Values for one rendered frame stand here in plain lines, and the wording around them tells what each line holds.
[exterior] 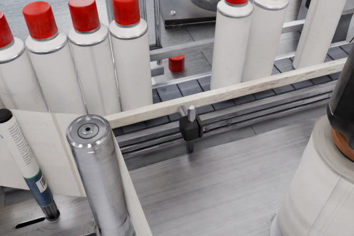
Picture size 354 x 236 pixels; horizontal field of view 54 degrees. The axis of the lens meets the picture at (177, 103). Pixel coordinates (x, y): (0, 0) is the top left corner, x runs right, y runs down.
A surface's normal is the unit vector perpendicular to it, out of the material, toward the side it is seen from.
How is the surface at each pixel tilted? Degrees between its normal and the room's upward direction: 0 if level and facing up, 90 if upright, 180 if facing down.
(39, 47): 42
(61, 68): 90
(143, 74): 90
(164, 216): 0
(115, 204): 90
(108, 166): 90
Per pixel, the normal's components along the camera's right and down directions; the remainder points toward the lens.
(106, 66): 0.80, 0.43
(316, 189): -0.88, 0.29
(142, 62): 0.62, 0.55
